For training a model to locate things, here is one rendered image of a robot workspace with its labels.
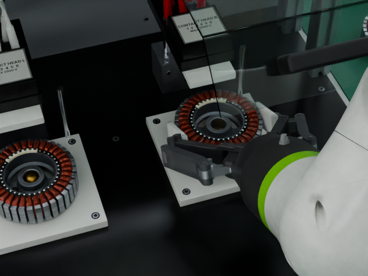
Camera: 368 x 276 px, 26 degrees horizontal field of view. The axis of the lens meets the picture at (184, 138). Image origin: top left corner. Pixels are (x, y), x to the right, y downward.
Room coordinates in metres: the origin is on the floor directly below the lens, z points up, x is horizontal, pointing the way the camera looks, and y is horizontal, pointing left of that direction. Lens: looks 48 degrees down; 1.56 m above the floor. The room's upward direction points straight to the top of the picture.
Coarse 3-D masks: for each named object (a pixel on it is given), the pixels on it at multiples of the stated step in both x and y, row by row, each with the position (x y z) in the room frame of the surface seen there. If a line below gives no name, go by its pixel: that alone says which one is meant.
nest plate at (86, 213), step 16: (64, 144) 0.69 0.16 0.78; (80, 144) 0.69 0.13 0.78; (80, 160) 0.66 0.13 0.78; (16, 176) 0.63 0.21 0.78; (48, 176) 0.63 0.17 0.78; (80, 176) 0.63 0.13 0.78; (80, 192) 0.61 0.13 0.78; (96, 192) 0.61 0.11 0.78; (80, 208) 0.58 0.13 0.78; (96, 208) 0.58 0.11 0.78; (0, 224) 0.56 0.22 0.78; (16, 224) 0.56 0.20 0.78; (32, 224) 0.56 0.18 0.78; (48, 224) 0.56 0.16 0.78; (64, 224) 0.56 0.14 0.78; (80, 224) 0.56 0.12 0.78; (96, 224) 0.56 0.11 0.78; (0, 240) 0.54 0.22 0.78; (16, 240) 0.54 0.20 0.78; (32, 240) 0.54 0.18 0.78; (48, 240) 0.54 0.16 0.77
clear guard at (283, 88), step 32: (192, 0) 0.63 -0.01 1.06; (224, 0) 0.63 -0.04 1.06; (256, 0) 0.63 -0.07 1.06; (288, 0) 0.63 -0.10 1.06; (320, 0) 0.63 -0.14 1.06; (352, 0) 0.63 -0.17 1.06; (224, 32) 0.58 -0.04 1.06; (256, 32) 0.59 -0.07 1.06; (288, 32) 0.59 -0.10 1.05; (320, 32) 0.60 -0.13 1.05; (352, 32) 0.60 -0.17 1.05; (224, 64) 0.56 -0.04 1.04; (256, 64) 0.57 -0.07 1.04; (352, 64) 0.58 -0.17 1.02; (224, 96) 0.54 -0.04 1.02; (256, 96) 0.54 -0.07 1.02; (288, 96) 0.55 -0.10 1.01
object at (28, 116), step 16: (0, 32) 0.78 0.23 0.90; (16, 32) 0.78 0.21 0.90; (16, 48) 0.72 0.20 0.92; (0, 64) 0.69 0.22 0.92; (16, 64) 0.69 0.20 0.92; (32, 64) 0.72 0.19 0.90; (0, 80) 0.66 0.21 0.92; (16, 80) 0.66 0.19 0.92; (32, 80) 0.66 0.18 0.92; (0, 96) 0.65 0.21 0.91; (16, 96) 0.66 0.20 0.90; (32, 96) 0.66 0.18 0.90; (0, 112) 0.65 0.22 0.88; (16, 112) 0.65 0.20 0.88; (32, 112) 0.65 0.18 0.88; (0, 128) 0.63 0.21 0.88; (16, 128) 0.63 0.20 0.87
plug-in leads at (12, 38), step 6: (0, 0) 0.76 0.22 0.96; (0, 6) 0.74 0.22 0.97; (6, 12) 0.74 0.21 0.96; (6, 18) 0.74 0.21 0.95; (6, 24) 0.74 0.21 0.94; (6, 30) 0.74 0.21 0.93; (12, 30) 0.74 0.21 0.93; (6, 36) 0.75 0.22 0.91; (12, 36) 0.74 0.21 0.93; (0, 42) 0.73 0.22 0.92; (6, 42) 0.75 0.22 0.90; (12, 42) 0.73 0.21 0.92; (18, 42) 0.74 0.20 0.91; (0, 48) 0.73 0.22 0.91; (12, 48) 0.73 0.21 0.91
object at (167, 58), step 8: (152, 48) 0.83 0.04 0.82; (160, 48) 0.83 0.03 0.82; (152, 56) 0.83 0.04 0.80; (160, 56) 0.81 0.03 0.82; (168, 56) 0.81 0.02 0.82; (152, 64) 0.83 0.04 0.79; (160, 64) 0.80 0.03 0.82; (168, 64) 0.80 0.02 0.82; (176, 64) 0.80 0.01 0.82; (160, 72) 0.80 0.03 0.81; (168, 72) 0.79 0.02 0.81; (176, 72) 0.80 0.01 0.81; (160, 80) 0.80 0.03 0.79; (168, 80) 0.79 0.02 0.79; (176, 80) 0.80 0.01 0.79; (184, 80) 0.80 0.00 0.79; (160, 88) 0.80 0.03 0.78; (168, 88) 0.79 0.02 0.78; (176, 88) 0.80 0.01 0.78; (184, 88) 0.80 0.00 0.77
